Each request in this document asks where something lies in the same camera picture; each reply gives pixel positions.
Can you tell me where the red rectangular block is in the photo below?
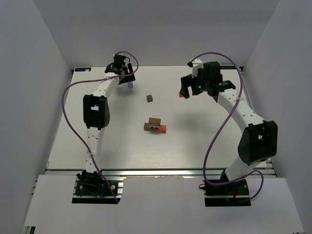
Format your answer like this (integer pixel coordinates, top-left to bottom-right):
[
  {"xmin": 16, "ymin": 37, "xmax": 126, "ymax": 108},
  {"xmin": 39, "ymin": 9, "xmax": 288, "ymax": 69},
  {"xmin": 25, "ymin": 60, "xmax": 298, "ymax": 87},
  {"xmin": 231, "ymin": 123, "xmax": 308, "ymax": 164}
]
[{"xmin": 155, "ymin": 125, "xmax": 167, "ymax": 134}]

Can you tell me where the green notched block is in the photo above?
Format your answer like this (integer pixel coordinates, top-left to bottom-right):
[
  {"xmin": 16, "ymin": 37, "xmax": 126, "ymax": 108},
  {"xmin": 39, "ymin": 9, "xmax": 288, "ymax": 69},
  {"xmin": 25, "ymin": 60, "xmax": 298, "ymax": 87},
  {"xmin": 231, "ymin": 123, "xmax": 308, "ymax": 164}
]
[{"xmin": 149, "ymin": 123, "xmax": 161, "ymax": 129}]

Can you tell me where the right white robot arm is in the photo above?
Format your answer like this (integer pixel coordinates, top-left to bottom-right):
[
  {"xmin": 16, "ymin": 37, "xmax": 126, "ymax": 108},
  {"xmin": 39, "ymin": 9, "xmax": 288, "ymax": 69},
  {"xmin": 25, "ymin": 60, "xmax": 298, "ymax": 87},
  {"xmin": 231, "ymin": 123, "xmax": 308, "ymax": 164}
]
[{"xmin": 179, "ymin": 59, "xmax": 278, "ymax": 183}]

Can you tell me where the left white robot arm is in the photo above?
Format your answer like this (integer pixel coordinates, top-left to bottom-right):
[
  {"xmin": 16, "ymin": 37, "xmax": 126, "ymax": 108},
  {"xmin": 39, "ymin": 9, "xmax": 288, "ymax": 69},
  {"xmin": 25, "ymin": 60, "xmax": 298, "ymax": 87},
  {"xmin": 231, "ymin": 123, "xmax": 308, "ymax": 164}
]
[{"xmin": 83, "ymin": 53, "xmax": 136, "ymax": 173}]

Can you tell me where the olive green cube block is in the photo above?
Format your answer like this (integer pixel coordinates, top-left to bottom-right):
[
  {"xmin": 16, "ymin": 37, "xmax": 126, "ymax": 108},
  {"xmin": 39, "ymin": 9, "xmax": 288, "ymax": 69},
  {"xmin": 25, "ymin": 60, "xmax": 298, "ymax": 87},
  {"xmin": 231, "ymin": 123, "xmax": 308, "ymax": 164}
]
[{"xmin": 146, "ymin": 95, "xmax": 153, "ymax": 102}]

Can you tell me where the brown block with picture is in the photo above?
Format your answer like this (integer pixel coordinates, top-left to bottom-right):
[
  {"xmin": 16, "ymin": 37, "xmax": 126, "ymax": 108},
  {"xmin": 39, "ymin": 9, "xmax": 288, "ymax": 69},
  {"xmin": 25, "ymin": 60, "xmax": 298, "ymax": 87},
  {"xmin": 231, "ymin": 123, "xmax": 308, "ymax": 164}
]
[{"xmin": 144, "ymin": 123, "xmax": 151, "ymax": 131}]

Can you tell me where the right blue label sticker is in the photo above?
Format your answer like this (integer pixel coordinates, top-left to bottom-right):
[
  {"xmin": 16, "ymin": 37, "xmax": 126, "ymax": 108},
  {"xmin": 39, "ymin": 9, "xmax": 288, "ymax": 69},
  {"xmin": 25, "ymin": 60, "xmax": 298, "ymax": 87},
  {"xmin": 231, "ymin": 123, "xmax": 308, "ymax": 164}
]
[{"xmin": 220, "ymin": 65, "xmax": 235, "ymax": 70}]

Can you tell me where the blue label sticker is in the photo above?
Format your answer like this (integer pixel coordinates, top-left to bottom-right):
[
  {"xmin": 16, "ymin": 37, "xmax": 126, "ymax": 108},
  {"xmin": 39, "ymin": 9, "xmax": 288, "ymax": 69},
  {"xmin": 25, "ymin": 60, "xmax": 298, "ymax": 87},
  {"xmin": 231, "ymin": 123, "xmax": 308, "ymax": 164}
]
[
  {"xmin": 220, "ymin": 65, "xmax": 235, "ymax": 70},
  {"xmin": 74, "ymin": 67, "xmax": 91, "ymax": 72}
]

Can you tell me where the left blue label sticker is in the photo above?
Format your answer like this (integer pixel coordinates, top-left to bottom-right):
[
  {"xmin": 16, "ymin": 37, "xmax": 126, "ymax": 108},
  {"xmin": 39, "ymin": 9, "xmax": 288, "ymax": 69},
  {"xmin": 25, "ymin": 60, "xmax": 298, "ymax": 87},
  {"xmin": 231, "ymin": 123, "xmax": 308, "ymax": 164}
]
[{"xmin": 74, "ymin": 67, "xmax": 91, "ymax": 72}]

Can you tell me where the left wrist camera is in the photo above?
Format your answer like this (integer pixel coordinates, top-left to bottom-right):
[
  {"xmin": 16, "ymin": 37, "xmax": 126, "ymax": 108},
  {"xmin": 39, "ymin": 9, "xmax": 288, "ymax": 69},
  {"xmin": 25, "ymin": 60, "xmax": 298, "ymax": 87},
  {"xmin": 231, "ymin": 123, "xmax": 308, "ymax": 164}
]
[{"xmin": 124, "ymin": 56, "xmax": 131, "ymax": 64}]

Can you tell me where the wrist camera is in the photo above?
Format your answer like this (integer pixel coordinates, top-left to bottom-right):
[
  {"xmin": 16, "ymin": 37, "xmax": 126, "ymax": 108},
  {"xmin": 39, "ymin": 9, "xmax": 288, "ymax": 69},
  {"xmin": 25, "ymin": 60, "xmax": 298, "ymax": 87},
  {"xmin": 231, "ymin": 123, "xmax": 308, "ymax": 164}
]
[
  {"xmin": 124, "ymin": 56, "xmax": 131, "ymax": 64},
  {"xmin": 187, "ymin": 58, "xmax": 203, "ymax": 78}
]

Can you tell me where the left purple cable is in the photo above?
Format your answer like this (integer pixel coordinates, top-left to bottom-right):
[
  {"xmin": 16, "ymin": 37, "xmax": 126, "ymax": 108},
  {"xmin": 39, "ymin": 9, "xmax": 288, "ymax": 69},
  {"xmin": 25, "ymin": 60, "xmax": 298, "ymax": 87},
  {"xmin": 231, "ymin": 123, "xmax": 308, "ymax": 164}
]
[{"xmin": 62, "ymin": 51, "xmax": 139, "ymax": 204}]

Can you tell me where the purple cable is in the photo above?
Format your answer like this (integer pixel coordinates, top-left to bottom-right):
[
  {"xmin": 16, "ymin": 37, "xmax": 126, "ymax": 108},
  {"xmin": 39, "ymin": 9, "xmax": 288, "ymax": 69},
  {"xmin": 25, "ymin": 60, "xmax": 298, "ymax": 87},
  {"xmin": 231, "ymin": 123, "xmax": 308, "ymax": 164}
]
[
  {"xmin": 187, "ymin": 52, "xmax": 264, "ymax": 202},
  {"xmin": 62, "ymin": 51, "xmax": 139, "ymax": 204}
]

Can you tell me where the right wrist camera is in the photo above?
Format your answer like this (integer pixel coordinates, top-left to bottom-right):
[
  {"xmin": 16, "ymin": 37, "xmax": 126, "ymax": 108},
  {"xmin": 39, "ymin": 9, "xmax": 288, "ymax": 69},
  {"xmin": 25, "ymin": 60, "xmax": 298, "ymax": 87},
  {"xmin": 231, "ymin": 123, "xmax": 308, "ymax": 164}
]
[{"xmin": 187, "ymin": 58, "xmax": 203, "ymax": 78}]

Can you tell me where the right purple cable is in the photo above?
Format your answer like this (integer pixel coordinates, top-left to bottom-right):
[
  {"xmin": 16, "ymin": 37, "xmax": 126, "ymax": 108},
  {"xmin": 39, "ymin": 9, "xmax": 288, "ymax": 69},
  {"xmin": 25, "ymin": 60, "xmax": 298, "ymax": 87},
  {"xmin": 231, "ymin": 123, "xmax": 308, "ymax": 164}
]
[{"xmin": 187, "ymin": 52, "xmax": 264, "ymax": 202}]

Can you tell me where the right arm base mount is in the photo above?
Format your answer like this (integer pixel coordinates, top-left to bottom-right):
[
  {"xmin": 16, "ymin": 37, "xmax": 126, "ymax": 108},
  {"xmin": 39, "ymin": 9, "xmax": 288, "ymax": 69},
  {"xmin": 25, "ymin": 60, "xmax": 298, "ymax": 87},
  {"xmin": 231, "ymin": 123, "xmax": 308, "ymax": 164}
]
[{"xmin": 199, "ymin": 179, "xmax": 251, "ymax": 207}]

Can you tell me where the aluminium table frame rail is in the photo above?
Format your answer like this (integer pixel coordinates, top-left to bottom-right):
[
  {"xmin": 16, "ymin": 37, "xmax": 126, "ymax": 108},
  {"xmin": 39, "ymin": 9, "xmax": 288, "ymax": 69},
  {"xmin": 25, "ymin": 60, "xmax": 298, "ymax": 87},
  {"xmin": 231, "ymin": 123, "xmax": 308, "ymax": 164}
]
[{"xmin": 237, "ymin": 66, "xmax": 277, "ymax": 176}]

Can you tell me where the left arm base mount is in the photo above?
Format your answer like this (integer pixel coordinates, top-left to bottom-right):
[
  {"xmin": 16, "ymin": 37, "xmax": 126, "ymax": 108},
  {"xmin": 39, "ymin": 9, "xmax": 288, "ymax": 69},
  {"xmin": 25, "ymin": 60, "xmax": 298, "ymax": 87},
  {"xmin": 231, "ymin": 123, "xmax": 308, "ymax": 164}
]
[{"xmin": 72, "ymin": 170, "xmax": 121, "ymax": 204}]

